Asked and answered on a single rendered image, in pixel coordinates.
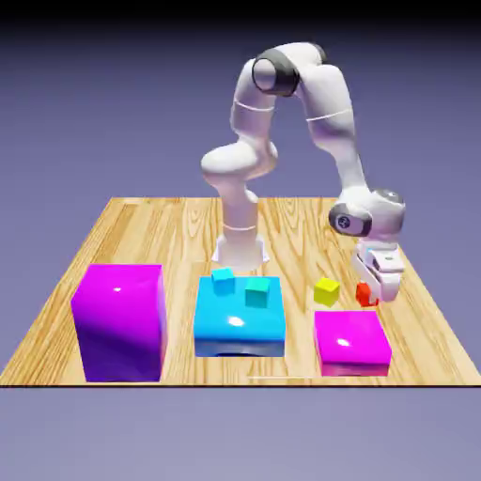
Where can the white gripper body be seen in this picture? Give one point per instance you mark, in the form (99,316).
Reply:
(387,280)

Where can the small red cube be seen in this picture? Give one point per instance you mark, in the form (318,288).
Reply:
(363,294)

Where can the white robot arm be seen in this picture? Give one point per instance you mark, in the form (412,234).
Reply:
(248,124)

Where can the small yellow cube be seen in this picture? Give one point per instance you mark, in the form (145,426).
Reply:
(326,292)

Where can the small teal cube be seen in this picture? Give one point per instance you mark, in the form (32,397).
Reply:
(257,293)

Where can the small blue cube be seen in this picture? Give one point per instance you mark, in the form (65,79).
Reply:
(223,281)

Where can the large flat magenta box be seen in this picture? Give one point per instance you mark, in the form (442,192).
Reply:
(351,342)

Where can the large blue box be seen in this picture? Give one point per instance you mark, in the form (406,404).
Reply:
(239,319)

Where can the large tall magenta box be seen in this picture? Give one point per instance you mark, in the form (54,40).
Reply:
(118,323)

